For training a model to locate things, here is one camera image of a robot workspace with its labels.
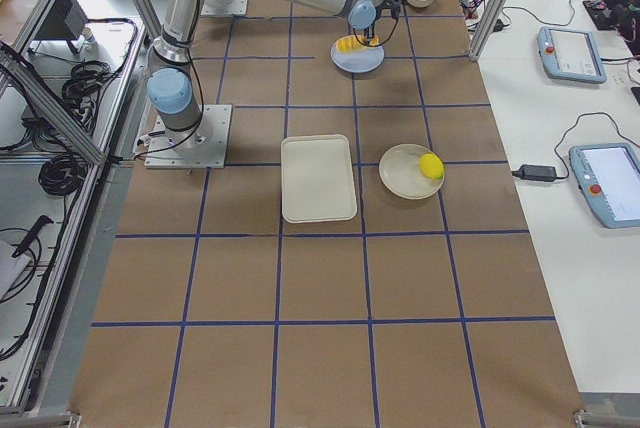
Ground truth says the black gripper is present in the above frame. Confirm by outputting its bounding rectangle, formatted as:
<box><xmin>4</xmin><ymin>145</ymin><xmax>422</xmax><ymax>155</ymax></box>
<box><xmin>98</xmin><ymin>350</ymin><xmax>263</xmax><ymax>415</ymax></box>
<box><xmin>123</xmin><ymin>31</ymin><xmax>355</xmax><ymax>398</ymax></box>
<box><xmin>357</xmin><ymin>23</ymin><xmax>379</xmax><ymax>43</ymax></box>

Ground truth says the striped orange bread loaf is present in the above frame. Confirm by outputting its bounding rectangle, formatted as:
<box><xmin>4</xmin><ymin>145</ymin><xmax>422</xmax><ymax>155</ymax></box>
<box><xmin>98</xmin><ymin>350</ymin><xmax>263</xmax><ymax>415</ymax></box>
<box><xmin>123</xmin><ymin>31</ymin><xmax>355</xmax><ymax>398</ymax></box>
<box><xmin>335</xmin><ymin>35</ymin><xmax>380</xmax><ymax>53</ymax></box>

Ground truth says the light blue plate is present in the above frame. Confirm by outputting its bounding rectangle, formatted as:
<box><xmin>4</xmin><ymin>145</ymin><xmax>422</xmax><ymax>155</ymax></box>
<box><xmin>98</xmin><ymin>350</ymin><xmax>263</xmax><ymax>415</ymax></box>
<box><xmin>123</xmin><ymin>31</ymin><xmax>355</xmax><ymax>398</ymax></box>
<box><xmin>331</xmin><ymin>42</ymin><xmax>385</xmax><ymax>74</ymax></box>

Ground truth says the cream round plate with lemon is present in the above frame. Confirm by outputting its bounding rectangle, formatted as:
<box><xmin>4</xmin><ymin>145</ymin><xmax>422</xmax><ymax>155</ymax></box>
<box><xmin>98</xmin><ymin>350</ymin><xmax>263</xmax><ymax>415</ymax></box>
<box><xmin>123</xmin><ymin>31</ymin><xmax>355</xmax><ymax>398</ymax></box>
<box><xmin>379</xmin><ymin>144</ymin><xmax>445</xmax><ymax>200</ymax></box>

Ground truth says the yellow lemon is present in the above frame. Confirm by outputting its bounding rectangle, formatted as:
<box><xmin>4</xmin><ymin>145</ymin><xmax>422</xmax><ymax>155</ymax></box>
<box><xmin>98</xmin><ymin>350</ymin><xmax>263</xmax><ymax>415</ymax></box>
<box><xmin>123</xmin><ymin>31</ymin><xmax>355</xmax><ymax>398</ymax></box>
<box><xmin>418</xmin><ymin>152</ymin><xmax>445</xmax><ymax>179</ymax></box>

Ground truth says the cream rectangular tray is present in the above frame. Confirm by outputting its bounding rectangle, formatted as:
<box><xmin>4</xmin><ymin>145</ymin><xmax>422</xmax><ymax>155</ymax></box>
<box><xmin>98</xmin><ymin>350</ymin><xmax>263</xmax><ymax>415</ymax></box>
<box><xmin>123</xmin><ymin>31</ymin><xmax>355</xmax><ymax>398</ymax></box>
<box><xmin>281</xmin><ymin>134</ymin><xmax>357</xmax><ymax>224</ymax></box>

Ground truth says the blue teach pendant far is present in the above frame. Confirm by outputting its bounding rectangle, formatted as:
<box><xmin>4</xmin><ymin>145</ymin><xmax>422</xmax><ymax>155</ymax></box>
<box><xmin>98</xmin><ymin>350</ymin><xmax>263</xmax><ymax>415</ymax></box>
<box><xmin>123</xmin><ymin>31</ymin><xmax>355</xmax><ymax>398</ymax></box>
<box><xmin>537</xmin><ymin>26</ymin><xmax>607</xmax><ymax>84</ymax></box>

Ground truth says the blue teach pendant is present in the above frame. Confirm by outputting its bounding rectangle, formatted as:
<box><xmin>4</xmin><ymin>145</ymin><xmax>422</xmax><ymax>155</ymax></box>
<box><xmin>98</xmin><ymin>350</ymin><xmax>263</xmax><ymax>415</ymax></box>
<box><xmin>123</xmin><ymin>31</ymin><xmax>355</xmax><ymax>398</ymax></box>
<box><xmin>537</xmin><ymin>26</ymin><xmax>607</xmax><ymax>84</ymax></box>
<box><xmin>569</xmin><ymin>143</ymin><xmax>639</xmax><ymax>229</ymax></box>

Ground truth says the black power adapter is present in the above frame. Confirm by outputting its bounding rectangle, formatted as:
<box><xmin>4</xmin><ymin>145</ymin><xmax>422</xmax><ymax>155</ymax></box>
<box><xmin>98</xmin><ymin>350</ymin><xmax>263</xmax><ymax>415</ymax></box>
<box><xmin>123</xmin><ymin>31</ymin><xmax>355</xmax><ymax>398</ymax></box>
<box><xmin>512</xmin><ymin>164</ymin><xmax>558</xmax><ymax>182</ymax></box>

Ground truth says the blue teach pendant near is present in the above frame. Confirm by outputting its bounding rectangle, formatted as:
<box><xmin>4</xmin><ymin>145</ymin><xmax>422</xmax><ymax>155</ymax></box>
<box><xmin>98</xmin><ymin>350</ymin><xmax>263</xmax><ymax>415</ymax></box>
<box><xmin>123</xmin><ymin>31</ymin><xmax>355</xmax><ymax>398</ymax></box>
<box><xmin>569</xmin><ymin>143</ymin><xmax>639</xmax><ymax>229</ymax></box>

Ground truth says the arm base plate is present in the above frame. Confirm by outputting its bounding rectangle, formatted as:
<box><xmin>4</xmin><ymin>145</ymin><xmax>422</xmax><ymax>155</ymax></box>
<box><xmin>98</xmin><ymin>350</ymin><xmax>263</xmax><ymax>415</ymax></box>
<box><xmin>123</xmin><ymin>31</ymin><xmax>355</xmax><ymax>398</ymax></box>
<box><xmin>144</xmin><ymin>104</ymin><xmax>232</xmax><ymax>169</ymax></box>
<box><xmin>200</xmin><ymin>0</ymin><xmax>248</xmax><ymax>18</ymax></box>

